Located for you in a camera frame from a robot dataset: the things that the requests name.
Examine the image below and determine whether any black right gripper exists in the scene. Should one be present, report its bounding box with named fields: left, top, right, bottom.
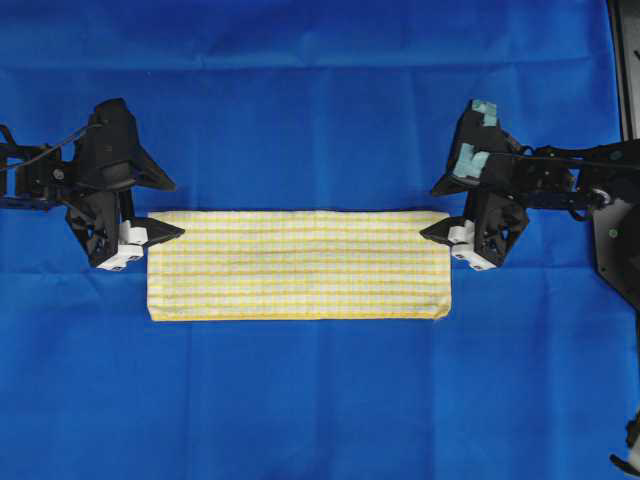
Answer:
left=420, top=172, right=529, bottom=271

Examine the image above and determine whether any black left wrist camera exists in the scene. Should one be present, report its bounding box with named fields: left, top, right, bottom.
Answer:
left=73, top=98, right=141, bottom=191

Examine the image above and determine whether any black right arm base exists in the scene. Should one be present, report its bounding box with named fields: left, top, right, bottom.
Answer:
left=592, top=189, right=639, bottom=312

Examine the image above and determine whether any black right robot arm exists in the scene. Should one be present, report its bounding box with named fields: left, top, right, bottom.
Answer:
left=420, top=140, right=639, bottom=271

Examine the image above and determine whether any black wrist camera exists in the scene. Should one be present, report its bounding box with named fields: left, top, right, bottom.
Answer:
left=446, top=99, right=525, bottom=193
left=73, top=98, right=141, bottom=191

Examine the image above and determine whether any yellow checked towel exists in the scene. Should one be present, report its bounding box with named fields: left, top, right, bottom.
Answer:
left=147, top=210, right=452, bottom=321

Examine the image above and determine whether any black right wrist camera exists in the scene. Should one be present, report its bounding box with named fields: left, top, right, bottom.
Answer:
left=446, top=99, right=525, bottom=193

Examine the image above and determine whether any blue table cloth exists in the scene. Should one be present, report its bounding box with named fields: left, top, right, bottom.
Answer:
left=1, top=1, right=639, bottom=479

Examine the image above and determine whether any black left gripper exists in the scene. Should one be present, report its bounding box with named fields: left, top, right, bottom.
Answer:
left=65, top=146, right=185, bottom=271

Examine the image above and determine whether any black frame rail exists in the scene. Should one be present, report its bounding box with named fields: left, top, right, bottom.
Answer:
left=607, top=0, right=640, bottom=140

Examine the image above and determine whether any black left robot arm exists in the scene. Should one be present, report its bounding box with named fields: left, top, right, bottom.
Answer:
left=1, top=122, right=185, bottom=271

